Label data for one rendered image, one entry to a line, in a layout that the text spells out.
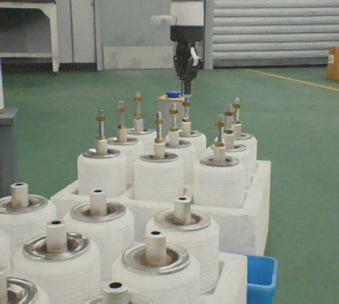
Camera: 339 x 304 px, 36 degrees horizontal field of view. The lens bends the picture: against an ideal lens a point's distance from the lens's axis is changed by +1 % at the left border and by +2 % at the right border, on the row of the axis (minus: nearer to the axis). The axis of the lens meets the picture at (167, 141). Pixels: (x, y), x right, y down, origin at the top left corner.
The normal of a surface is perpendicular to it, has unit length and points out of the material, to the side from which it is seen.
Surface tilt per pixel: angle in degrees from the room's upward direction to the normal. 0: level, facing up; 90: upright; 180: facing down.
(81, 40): 90
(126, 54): 90
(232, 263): 0
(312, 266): 0
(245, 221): 90
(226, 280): 0
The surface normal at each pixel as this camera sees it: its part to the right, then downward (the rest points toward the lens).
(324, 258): 0.00, -0.98
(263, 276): -0.25, 0.18
